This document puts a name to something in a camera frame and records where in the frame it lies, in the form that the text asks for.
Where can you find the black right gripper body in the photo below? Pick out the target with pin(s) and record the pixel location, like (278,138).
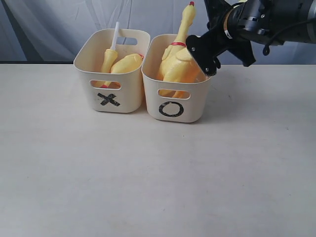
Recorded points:
(230,26)

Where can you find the blue backdrop curtain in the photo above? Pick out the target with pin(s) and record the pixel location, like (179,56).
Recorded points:
(55,30)

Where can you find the large yellow rubber chicken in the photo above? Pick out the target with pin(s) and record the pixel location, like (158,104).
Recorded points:
(188,15)

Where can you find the severed yellow chicken head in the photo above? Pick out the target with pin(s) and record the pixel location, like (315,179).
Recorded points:
(110,55)

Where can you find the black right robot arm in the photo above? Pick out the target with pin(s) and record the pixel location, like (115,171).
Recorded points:
(279,21)

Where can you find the headless yellow chicken body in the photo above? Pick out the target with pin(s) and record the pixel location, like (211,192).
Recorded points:
(127,64)

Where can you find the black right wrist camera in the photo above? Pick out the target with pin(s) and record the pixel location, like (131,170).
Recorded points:
(204,56)

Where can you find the cream bin marked X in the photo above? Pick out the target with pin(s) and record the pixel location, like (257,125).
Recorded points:
(117,93)

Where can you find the yellow rubber chicken with head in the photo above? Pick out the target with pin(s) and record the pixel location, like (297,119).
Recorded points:
(178,65)

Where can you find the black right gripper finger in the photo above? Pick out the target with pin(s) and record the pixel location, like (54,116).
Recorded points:
(242,50)

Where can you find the cream bin marked O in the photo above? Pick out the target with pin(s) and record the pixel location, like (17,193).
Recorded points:
(171,101)

